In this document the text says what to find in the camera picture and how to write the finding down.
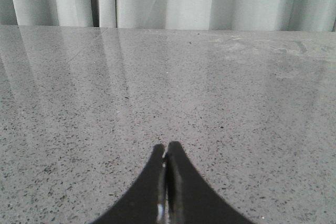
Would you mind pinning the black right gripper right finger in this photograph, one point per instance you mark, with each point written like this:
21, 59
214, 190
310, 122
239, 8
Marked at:
191, 199

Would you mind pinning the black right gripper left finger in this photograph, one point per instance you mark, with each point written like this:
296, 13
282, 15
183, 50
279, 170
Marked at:
144, 201

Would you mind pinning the white pleated curtain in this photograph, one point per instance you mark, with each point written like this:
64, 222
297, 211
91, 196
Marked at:
298, 15

